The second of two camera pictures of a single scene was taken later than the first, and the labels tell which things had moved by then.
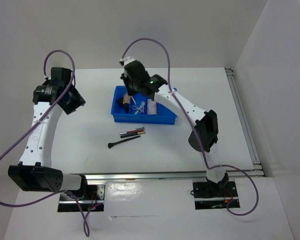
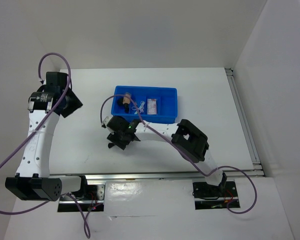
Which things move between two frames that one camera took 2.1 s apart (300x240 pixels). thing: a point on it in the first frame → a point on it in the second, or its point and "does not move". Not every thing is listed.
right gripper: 125,78 → 114,138
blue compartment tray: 138,109 does not move
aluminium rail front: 197,176 does not move
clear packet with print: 151,107 does not move
